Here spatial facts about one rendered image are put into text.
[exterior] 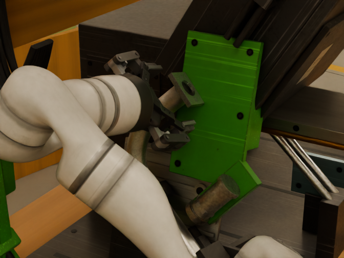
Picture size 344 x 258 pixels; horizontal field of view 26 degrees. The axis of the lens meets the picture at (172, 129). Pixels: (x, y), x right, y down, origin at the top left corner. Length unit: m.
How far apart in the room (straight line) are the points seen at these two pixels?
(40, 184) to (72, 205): 2.01
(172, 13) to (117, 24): 0.12
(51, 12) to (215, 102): 0.44
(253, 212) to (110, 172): 0.62
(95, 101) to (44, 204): 0.61
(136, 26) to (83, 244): 0.37
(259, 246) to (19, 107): 0.28
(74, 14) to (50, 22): 0.07
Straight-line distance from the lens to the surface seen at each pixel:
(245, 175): 1.04
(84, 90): 0.84
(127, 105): 0.89
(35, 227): 1.36
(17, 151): 0.78
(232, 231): 1.29
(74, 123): 0.76
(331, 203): 1.17
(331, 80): 4.74
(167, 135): 0.95
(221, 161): 1.06
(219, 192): 1.03
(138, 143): 1.09
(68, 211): 1.40
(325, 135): 1.12
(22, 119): 0.76
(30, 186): 3.41
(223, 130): 1.05
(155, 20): 1.25
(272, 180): 1.46
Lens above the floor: 1.57
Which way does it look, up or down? 23 degrees down
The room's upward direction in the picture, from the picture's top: straight up
